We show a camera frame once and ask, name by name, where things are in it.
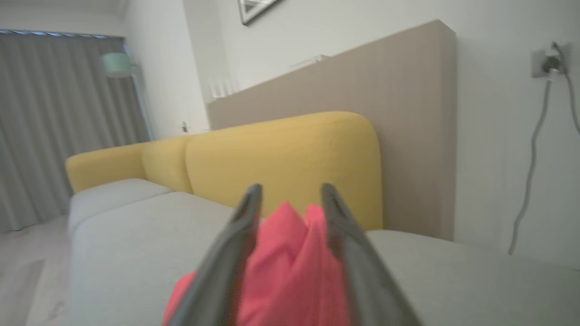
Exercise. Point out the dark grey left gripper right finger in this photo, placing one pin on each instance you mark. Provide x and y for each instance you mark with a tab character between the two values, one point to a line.
362	280

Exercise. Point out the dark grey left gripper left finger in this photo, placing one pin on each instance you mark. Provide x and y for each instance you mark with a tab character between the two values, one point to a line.
217	276

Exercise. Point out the red basketball jersey white sleeves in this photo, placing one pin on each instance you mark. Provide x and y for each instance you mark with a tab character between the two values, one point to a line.
290	271

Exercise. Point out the yellow and grey sofa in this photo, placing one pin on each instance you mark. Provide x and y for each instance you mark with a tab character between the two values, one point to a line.
281	158

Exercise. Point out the beige wooden partition panel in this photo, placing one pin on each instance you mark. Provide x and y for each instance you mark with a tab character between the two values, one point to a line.
398	113

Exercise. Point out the white router with antennas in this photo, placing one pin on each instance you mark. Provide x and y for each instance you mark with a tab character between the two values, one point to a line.
224	86

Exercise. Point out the grey pleated curtain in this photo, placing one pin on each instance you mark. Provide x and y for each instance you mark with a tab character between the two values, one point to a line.
54	136

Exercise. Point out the white flat device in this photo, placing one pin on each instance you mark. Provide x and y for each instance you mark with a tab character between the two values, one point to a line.
312	61

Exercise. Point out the teal lamp shade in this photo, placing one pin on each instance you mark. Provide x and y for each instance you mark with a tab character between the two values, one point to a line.
117	64

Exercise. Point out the black power plug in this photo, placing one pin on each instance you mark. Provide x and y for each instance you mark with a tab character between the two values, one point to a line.
551	65

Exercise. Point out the small wall plug adapter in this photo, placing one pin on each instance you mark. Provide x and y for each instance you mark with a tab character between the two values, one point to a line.
184	127

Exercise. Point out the framed wall picture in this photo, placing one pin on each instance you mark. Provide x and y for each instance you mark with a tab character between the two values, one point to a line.
253	9

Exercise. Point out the grey wall outlet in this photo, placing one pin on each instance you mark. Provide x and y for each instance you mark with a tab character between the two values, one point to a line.
537	63

